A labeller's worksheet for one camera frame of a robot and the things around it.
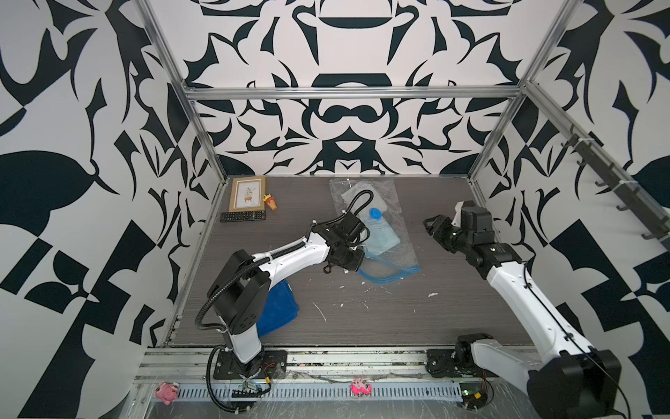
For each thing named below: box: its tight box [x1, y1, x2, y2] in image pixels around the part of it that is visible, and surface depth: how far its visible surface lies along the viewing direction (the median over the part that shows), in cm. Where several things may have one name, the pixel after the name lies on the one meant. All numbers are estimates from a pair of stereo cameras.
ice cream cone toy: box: [262, 193, 278, 211], surface depth 110 cm
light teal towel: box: [358, 217, 402, 256], surface depth 101 cm
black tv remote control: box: [219, 210, 267, 223], surface depth 107 cm
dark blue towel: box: [256, 279, 301, 338], surface depth 84 cm
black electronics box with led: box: [458, 382, 488, 410], surface depth 73 cm
